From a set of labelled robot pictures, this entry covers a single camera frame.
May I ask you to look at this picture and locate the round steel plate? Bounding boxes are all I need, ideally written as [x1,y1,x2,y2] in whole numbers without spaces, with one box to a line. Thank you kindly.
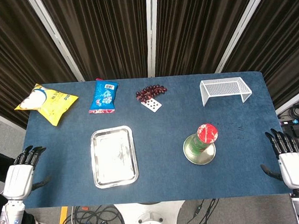
[182,133,217,167]

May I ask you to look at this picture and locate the coiled black cables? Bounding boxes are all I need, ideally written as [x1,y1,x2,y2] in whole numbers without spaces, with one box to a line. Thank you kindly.
[278,102,299,121]

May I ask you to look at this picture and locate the yellow snack bag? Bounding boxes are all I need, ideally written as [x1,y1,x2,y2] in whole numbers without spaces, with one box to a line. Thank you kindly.
[12,81,81,129]

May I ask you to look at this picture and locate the white partition base rail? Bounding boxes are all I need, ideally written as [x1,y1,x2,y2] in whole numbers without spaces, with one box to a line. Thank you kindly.
[274,85,299,116]
[0,105,27,133]

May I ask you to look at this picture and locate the dark pleated curtain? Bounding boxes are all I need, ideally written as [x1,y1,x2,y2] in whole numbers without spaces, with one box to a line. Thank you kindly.
[40,0,152,84]
[218,0,299,113]
[152,0,263,78]
[0,0,81,129]

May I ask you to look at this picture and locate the playing card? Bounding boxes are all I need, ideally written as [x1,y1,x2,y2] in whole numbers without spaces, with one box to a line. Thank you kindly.
[140,96,163,114]

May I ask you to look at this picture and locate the green can with red lid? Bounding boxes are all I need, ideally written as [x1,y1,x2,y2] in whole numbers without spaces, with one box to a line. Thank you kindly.
[183,122,220,156]

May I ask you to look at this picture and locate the tangled black floor cables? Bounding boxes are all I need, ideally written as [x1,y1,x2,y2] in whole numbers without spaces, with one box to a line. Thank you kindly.
[61,203,131,224]

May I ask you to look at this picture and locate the rectangular steel tray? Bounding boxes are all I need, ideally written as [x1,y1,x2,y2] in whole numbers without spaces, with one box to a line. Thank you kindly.
[89,125,140,190]

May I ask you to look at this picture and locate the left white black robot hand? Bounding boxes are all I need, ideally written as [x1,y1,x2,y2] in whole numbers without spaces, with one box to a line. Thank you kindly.
[0,144,54,202]

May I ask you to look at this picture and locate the white partition post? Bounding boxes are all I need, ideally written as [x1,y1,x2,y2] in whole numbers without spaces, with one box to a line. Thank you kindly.
[143,0,164,79]
[210,0,277,74]
[26,0,85,86]

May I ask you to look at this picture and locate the black power strip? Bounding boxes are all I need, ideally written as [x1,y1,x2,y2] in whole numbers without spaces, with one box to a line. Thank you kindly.
[279,118,299,133]

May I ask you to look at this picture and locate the red grape bunch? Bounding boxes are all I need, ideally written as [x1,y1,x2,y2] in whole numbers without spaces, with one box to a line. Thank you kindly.
[135,84,169,103]

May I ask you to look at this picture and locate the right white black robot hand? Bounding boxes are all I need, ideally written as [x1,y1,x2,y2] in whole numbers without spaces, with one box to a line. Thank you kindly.
[258,127,299,192]

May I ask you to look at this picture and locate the white wire mesh rack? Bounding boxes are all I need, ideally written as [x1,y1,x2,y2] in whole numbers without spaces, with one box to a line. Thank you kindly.
[199,76,253,107]

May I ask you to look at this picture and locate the blue snack bag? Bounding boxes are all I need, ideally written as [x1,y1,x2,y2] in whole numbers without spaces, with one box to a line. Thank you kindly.
[86,77,121,115]

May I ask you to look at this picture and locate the black cable with inline box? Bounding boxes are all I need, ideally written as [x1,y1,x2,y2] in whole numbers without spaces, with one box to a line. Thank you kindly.
[184,198,222,224]

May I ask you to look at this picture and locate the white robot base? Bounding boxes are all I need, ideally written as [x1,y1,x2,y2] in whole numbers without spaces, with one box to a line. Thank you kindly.
[114,200,187,224]

